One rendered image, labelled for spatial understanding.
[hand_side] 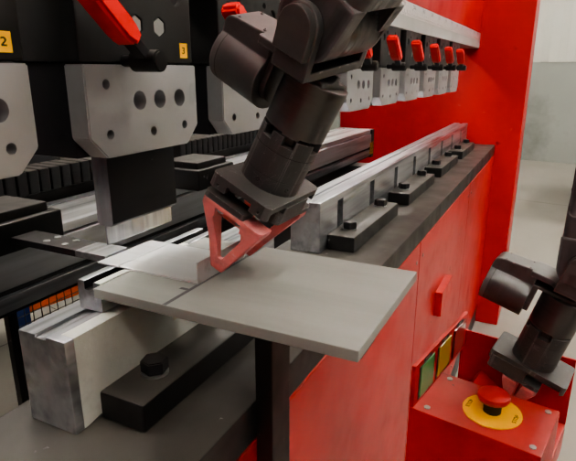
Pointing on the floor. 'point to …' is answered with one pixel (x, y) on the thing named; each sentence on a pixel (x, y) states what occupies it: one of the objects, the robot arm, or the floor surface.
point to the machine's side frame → (475, 116)
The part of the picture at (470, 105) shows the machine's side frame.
